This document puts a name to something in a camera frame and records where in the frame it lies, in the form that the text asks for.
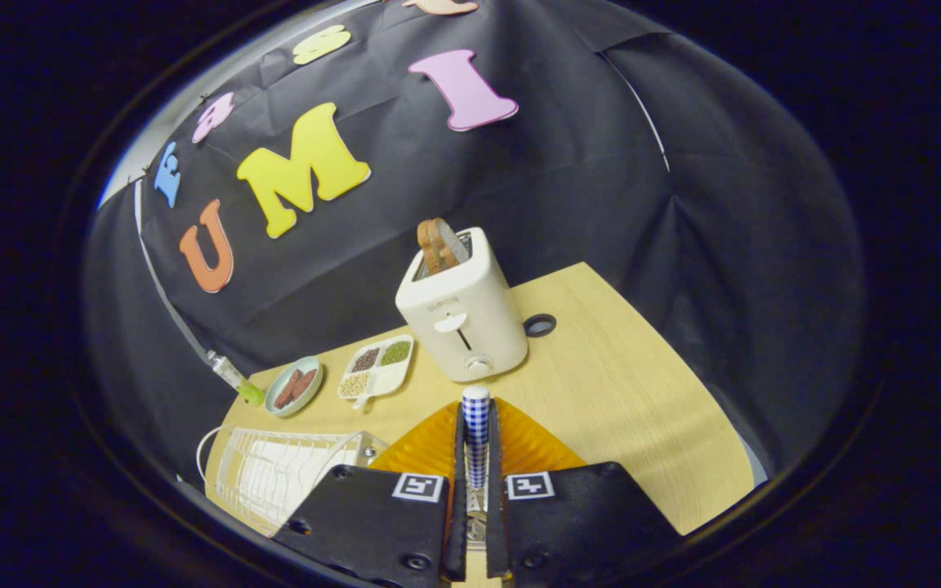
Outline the white toaster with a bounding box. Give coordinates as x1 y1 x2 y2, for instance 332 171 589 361
395 227 529 383

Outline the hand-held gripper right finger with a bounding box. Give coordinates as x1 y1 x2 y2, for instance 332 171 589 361
484 398 684 585

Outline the white wire dish rack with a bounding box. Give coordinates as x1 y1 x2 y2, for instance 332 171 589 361
195 425 390 537

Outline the blue checked handle spoon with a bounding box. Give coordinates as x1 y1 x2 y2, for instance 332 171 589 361
462 385 492 544

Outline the clear bottle with green liquid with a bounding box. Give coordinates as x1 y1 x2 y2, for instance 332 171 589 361
207 350 266 406

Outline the black backdrop cloth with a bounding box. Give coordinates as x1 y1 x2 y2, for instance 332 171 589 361
83 0 867 491

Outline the light blue plate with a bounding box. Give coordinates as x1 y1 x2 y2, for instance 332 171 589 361
265 356 324 418

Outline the white divided tray with beans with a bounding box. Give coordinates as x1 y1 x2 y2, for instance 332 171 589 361
337 334 415 410

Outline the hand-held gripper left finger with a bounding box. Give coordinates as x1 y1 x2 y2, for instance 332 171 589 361
273 400 469 588

